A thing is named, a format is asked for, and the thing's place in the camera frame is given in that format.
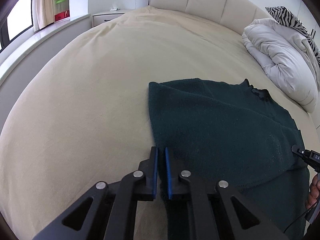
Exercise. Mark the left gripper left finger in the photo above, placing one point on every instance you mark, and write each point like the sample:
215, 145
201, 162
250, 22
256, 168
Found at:
107, 211

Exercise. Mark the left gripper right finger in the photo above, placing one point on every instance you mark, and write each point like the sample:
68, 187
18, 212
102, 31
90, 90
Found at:
197, 209

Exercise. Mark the dark green knit sweater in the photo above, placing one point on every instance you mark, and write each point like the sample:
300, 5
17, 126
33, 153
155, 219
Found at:
236, 133

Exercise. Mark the person's right hand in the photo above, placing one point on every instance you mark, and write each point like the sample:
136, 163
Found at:
314, 193

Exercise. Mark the beige bed sheet mattress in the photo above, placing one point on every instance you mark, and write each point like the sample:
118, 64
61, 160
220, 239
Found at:
85, 116

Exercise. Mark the white folded duvet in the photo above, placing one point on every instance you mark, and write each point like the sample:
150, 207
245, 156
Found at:
287, 59

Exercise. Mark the zebra print pillow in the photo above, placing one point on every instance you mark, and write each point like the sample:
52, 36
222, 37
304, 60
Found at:
286, 18

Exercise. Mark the cream padded headboard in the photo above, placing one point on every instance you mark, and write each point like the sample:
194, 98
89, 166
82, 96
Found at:
232, 14

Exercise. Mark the white bedside table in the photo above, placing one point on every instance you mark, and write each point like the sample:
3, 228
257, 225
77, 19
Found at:
103, 17

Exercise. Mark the red box on shelf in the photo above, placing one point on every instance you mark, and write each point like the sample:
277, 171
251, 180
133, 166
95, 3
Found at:
61, 15

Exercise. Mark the black framed window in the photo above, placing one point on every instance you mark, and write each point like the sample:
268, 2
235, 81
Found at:
17, 22

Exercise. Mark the beige curtain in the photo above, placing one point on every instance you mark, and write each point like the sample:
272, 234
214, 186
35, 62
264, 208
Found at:
42, 14

